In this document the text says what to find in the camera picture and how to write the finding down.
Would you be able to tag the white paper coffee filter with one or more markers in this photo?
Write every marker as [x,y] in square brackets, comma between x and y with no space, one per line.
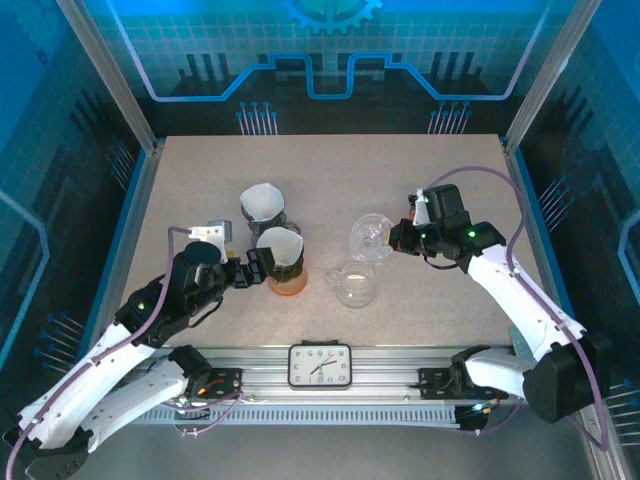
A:
[282,245]
[261,201]

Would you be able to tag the clear coffee dripper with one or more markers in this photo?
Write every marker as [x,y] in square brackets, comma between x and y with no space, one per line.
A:
[369,240]

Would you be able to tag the orange transparent cup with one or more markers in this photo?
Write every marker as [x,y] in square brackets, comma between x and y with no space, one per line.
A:
[289,287]

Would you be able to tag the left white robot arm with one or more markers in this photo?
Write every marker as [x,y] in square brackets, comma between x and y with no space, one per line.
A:
[85,370]

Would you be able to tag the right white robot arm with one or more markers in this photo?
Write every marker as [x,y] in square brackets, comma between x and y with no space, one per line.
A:
[500,280]

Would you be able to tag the black rectangular analog clock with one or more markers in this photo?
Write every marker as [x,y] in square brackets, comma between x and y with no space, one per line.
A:
[320,366]

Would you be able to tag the left wrist grey camera box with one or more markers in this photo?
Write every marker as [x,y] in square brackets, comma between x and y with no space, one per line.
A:
[214,232]

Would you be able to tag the left aluminium side rail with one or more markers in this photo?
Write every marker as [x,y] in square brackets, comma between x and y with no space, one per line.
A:
[141,220]

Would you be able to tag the aluminium side rail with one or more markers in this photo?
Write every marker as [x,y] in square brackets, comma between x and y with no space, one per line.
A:
[141,220]
[511,159]

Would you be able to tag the right aluminium side rail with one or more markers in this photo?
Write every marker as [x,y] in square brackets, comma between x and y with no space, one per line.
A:
[511,159]

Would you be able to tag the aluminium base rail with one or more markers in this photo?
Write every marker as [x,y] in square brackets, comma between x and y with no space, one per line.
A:
[390,370]

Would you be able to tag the right aluminium frame post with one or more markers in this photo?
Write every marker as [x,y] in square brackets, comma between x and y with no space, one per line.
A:
[545,70]

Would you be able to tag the aluminium frame post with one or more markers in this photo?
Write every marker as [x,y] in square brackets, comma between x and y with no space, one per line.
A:
[545,70]
[115,75]

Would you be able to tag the left aluminium frame post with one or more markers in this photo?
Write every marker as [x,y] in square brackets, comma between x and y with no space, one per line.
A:
[115,75]

